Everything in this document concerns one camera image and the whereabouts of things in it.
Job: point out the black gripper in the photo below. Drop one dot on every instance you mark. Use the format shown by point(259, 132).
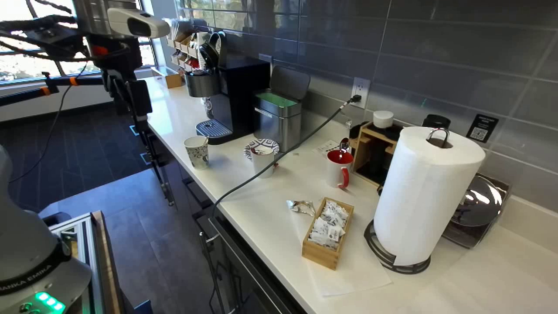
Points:
point(120, 60)

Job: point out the clear sauce packet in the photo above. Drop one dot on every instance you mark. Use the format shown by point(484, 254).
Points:
point(301, 207)

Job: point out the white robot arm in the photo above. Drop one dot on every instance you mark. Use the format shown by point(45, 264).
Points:
point(36, 266)

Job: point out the blue and white plate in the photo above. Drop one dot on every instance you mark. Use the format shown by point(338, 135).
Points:
point(263, 147)

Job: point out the black coffee machine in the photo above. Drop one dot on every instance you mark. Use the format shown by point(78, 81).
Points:
point(230, 95)

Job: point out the patterned paper cup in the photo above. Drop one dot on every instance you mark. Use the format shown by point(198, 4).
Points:
point(198, 151)

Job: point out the white mug red interior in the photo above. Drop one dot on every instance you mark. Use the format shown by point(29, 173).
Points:
point(339, 168)

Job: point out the wooden box of packets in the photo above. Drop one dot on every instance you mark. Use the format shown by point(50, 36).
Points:
point(327, 234)

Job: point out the wooden condiment rack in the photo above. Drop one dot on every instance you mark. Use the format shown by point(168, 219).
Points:
point(374, 151)

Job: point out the small white jar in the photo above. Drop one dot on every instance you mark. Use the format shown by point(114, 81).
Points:
point(383, 119)

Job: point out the white paper towel roll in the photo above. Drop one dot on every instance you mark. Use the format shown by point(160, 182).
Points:
point(465, 163)

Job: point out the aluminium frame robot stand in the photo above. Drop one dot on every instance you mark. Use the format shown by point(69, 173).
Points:
point(90, 285)

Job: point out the white wall outlet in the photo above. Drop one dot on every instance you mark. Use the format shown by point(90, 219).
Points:
point(360, 90)

